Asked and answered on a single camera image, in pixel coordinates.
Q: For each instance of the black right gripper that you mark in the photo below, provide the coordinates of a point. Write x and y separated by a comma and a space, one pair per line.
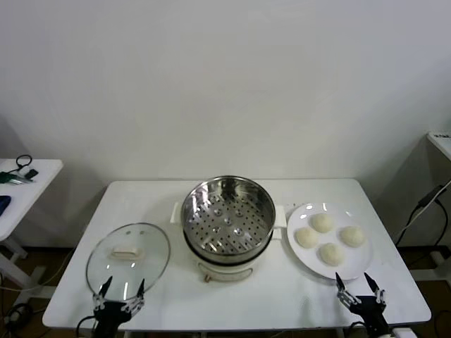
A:
371, 315

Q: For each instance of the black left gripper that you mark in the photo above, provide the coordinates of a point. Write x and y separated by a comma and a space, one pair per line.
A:
109, 315

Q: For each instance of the white steamed baozi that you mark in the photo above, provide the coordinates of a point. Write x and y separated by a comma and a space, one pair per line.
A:
352, 236
331, 254
307, 238
322, 223

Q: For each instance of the stainless steel steamer basket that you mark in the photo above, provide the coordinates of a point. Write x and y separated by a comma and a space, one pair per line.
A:
211, 197

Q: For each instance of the white round plate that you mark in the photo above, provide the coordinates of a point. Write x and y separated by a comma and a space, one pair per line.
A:
352, 262

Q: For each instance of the cream electric cooking pot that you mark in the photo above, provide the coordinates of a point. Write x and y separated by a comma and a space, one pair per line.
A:
225, 269

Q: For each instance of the white side table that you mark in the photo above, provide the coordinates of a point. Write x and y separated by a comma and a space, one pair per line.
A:
42, 176

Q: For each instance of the dark blue object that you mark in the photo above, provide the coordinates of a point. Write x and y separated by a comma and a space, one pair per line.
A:
3, 204

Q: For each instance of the small black device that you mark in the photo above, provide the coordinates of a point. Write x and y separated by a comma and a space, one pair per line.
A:
31, 173

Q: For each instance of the white table with label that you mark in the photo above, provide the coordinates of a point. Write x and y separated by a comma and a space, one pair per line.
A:
440, 145

